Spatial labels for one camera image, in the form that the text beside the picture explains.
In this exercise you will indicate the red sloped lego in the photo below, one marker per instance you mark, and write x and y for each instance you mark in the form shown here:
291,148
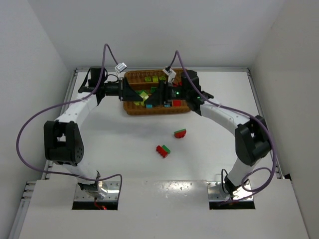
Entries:
176,103

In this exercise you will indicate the metal base plate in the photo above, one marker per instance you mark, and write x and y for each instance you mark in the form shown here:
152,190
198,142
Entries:
216,194
109,190

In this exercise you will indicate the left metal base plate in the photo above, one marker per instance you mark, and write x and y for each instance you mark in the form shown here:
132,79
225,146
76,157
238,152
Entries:
109,190

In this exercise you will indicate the red green rounded lego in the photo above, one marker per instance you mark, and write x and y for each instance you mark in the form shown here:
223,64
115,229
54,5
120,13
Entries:
180,133

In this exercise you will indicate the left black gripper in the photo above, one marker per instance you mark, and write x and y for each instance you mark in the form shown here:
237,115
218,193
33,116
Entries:
121,89

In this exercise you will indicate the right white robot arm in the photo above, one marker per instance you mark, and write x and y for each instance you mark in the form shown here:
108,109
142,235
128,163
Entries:
251,140

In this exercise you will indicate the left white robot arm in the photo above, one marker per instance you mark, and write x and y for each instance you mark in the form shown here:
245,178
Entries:
62,138

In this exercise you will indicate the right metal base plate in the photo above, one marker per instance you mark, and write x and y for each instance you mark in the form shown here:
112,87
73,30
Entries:
216,194

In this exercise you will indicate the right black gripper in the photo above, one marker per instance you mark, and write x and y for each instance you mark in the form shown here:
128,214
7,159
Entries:
165,92

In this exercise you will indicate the lime lego slope piece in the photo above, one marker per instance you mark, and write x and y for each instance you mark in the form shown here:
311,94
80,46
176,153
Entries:
144,95

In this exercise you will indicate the brown wicker divided basket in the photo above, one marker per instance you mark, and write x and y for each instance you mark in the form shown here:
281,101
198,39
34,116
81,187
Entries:
137,81

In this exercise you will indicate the red green lego pair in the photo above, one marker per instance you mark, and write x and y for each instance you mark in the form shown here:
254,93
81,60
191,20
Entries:
163,150

